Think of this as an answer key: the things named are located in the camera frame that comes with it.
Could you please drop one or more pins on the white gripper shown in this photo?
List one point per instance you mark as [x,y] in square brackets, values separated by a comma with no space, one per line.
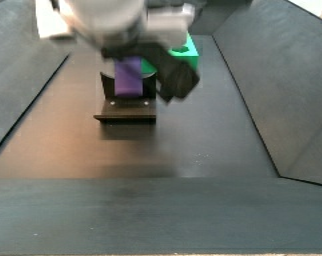
[167,25]

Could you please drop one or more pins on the green foam shape-sorter block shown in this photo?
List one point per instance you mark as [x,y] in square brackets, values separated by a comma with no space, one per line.
[187,53]

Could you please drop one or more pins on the black curved cradle stand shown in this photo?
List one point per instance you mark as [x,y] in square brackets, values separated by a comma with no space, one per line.
[129,109]

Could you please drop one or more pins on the purple cylinder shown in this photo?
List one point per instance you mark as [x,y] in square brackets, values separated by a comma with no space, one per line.
[129,78]

